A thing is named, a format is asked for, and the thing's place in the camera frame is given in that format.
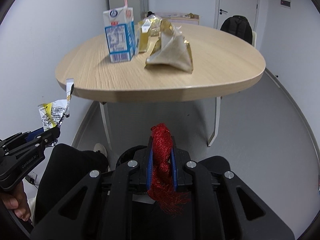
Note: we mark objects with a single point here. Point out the white left shoe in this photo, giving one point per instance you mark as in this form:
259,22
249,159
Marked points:
100,148

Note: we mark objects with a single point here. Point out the white chair wooden legs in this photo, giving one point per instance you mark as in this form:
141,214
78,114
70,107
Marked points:
254,39

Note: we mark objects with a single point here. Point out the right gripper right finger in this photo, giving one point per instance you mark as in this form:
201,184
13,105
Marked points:
173,164

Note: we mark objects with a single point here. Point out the gold foil snack bag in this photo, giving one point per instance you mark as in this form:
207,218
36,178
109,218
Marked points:
171,48

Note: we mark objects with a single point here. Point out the black trouser legs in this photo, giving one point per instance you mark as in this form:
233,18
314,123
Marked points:
65,168

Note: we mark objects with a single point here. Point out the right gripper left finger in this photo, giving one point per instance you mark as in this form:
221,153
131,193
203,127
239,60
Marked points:
149,168

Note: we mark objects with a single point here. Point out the blue white milk carton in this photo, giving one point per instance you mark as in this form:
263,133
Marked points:
120,33

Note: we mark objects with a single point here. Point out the black wall plug adapter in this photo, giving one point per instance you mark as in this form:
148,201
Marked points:
31,178

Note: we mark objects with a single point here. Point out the round wooden table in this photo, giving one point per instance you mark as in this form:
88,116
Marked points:
223,64

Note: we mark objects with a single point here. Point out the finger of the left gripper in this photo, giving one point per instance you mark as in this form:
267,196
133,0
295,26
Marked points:
49,137
35,133

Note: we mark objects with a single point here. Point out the white door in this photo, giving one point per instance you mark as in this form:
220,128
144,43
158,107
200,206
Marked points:
229,8

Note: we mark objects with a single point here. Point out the yellow white snack wrapper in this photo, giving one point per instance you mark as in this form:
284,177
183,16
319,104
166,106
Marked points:
53,113

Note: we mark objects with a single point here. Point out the person's left hand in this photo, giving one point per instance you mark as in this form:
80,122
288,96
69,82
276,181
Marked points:
17,201

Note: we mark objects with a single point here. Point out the wall intercom panel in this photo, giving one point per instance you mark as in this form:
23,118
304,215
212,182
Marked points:
285,3

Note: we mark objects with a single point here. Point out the pink drawer cabinet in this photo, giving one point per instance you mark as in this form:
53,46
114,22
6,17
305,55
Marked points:
177,17

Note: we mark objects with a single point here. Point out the black trash bin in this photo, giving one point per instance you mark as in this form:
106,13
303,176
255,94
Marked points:
135,157

